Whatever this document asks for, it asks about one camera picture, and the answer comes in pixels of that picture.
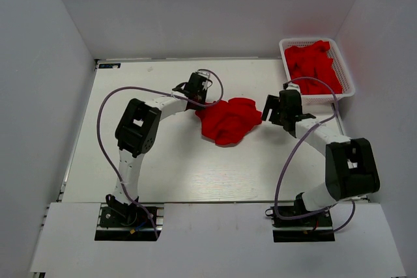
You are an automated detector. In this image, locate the red t shirt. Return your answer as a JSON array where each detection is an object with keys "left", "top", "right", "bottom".
[{"left": 195, "top": 98, "right": 262, "bottom": 146}]

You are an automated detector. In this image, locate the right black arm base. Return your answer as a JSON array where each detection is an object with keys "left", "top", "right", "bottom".
[{"left": 265, "top": 206, "right": 335, "bottom": 243}]

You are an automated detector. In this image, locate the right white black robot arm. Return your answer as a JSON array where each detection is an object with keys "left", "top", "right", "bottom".
[{"left": 262, "top": 89, "right": 381, "bottom": 225}]

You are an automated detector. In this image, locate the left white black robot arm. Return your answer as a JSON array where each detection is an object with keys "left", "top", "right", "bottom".
[{"left": 106, "top": 70, "right": 211, "bottom": 225}]

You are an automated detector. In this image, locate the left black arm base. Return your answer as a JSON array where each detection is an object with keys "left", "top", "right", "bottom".
[{"left": 94, "top": 195, "right": 164, "bottom": 242}]

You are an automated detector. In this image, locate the red shirts pile in basket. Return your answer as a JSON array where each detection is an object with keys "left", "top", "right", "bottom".
[{"left": 284, "top": 40, "right": 343, "bottom": 94}]

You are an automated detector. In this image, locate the white plastic basket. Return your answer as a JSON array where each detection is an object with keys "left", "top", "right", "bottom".
[{"left": 279, "top": 37, "right": 355, "bottom": 100}]

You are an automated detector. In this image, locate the blue label sticker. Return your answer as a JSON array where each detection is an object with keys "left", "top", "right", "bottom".
[{"left": 98, "top": 63, "right": 121, "bottom": 69}]

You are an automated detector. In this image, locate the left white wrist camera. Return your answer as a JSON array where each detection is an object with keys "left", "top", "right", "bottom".
[{"left": 199, "top": 72, "right": 212, "bottom": 89}]

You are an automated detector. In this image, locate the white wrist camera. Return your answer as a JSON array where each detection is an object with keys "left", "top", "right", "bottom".
[
  {"left": 283, "top": 82, "right": 301, "bottom": 93},
  {"left": 199, "top": 72, "right": 212, "bottom": 89}
]

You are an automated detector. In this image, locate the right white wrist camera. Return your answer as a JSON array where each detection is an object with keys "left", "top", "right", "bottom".
[{"left": 283, "top": 82, "right": 301, "bottom": 93}]

